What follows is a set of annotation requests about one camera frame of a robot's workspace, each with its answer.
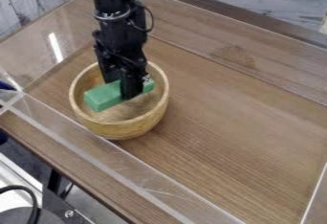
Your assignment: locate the green rectangular block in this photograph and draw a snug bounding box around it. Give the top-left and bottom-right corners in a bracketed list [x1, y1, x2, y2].
[82, 76, 156, 113]

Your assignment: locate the brown wooden bowl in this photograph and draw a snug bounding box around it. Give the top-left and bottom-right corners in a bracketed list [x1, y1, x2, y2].
[69, 62, 169, 140]

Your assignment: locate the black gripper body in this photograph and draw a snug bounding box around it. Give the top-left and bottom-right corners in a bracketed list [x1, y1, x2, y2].
[92, 11, 149, 70]

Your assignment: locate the clear acrylic tray wall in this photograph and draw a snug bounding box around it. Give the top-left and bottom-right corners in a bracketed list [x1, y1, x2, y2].
[0, 90, 245, 224]

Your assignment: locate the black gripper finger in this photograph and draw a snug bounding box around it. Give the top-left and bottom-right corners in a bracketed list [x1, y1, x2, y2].
[96, 51, 121, 83]
[120, 67, 148, 101]

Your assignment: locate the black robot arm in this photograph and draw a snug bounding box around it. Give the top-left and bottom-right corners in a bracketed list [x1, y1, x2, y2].
[92, 0, 153, 101]

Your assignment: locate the black table leg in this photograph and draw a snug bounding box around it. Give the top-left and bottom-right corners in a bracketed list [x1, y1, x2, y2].
[46, 169, 62, 194]

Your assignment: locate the black cable loop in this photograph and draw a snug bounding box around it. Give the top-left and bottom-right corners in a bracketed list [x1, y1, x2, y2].
[0, 184, 42, 224]

